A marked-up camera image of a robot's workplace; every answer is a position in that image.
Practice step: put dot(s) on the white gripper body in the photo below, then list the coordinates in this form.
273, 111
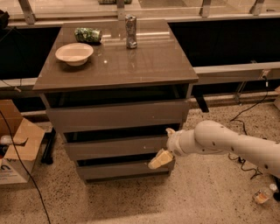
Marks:
174, 143

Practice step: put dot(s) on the grey drawer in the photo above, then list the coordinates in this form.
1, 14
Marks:
126, 115
122, 170
114, 147

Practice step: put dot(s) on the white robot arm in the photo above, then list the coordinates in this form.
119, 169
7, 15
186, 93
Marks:
209, 138

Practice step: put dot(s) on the grey drawer cabinet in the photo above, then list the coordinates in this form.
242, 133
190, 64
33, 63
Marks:
156, 71

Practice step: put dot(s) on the grey bottom drawer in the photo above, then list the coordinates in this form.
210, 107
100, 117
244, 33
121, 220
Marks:
122, 170

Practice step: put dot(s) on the grey top drawer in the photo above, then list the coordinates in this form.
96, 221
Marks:
126, 115

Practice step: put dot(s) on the plastic bottle on floor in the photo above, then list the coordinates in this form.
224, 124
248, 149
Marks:
264, 194

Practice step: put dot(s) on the black stand leg right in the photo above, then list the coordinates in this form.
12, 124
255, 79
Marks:
276, 194

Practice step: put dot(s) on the black stand leg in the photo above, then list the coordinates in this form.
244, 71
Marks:
48, 142
276, 194

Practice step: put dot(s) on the black stand leg left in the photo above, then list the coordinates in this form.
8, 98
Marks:
48, 142

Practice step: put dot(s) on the silver upright can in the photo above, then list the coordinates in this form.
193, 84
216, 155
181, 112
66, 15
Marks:
131, 31

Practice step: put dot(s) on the white paper bowl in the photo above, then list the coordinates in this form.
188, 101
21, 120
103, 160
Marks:
75, 54

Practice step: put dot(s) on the green crushed can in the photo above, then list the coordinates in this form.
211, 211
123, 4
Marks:
88, 35

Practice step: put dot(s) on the cardboard box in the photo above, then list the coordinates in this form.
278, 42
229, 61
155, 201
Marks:
20, 144

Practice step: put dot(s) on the metal window rail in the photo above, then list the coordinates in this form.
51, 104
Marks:
22, 88

